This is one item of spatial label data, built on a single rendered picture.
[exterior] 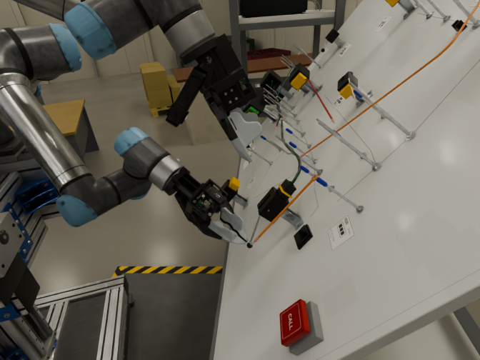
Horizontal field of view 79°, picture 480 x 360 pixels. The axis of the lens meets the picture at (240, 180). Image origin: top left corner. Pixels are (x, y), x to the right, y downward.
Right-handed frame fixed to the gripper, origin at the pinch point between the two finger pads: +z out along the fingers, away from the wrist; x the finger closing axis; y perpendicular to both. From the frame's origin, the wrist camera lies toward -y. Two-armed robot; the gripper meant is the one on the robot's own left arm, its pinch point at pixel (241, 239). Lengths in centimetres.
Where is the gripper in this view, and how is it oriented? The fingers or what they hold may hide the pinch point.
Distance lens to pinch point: 67.0
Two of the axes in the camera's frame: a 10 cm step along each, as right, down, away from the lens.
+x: 5.9, -6.7, 4.4
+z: 7.7, 6.4, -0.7
